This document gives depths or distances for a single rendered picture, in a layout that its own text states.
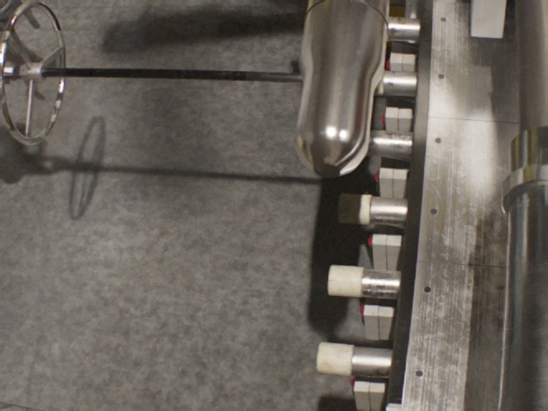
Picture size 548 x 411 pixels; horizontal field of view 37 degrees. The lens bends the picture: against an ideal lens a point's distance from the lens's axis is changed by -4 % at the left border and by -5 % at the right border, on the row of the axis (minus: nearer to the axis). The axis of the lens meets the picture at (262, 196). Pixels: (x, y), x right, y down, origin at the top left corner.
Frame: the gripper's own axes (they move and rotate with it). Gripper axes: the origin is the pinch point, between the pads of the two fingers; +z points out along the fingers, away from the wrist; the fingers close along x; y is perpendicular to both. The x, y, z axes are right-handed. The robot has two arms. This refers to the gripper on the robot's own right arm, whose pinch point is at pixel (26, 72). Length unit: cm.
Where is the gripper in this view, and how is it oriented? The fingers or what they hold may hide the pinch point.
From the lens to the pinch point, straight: 231.7
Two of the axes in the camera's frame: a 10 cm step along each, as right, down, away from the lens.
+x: -2.0, -0.2, -9.8
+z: 9.8, 0.6, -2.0
